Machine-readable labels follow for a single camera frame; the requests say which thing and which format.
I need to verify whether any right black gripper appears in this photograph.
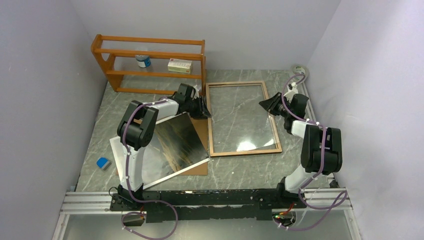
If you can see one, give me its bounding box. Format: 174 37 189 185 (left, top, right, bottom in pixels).
258 92 292 118

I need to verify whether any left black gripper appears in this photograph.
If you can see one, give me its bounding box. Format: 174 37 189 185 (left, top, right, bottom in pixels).
185 96 212 120

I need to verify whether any brown backing board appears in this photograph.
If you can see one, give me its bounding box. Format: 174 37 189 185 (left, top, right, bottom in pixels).
129 114 210 183

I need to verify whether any clear acrylic sheet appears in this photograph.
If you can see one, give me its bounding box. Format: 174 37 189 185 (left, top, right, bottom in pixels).
208 84 277 154

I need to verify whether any picture frame black and wood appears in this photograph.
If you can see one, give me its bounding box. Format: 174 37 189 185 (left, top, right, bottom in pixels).
205 80 283 158

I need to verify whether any landscape photo print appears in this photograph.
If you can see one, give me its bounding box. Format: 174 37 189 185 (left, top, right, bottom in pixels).
109 113 210 191

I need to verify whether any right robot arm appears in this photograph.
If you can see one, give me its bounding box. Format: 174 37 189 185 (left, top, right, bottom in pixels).
259 92 343 208

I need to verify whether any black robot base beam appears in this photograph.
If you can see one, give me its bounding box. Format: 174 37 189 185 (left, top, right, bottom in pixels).
109 182 306 223

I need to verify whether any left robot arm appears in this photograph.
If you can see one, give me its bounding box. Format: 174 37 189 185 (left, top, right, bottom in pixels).
117 83 211 210

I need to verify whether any clear tape roll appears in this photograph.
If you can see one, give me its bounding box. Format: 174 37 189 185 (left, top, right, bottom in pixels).
291 64 309 77

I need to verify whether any white cream small box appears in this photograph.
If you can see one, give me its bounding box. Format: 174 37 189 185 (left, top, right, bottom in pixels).
167 58 193 74

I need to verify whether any blue white small jar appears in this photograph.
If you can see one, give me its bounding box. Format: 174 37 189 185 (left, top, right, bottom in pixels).
135 54 151 68

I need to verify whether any orange wooden shelf rack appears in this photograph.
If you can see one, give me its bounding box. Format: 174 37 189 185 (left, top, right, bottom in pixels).
90 34 206 95

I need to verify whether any blue grey eraser block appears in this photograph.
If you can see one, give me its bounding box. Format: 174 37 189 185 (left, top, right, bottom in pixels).
96 157 112 171

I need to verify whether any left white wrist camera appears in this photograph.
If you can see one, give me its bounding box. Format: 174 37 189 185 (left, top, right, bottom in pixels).
192 84 203 98

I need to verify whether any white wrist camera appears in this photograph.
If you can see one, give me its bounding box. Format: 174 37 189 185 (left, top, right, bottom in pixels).
284 82 299 102
192 84 203 98

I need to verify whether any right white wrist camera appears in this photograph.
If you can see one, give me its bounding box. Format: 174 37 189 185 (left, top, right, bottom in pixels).
284 82 299 102

